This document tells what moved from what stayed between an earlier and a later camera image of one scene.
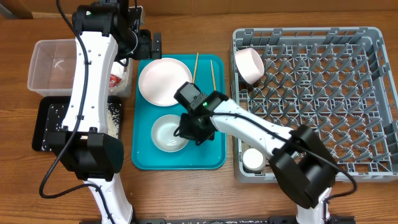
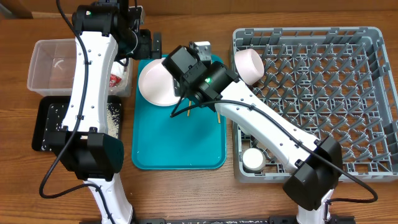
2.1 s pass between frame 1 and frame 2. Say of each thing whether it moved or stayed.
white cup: stayed
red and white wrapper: stayed
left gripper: stayed
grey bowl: moved
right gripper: moved
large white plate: stayed
